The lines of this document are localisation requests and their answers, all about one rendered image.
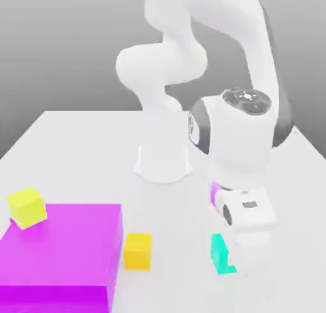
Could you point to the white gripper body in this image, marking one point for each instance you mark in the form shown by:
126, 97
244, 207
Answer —
252, 238

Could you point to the small teal cube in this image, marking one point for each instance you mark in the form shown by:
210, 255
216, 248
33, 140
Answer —
218, 252

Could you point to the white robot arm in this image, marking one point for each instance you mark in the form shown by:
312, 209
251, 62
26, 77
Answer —
183, 53

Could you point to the small purple cube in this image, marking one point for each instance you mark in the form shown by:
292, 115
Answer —
214, 192

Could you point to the small orange cube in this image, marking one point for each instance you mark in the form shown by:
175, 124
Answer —
137, 253

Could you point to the small yellow cube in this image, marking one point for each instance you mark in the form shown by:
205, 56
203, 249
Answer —
26, 207

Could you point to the large magenta box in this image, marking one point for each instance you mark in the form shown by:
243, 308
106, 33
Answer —
63, 252

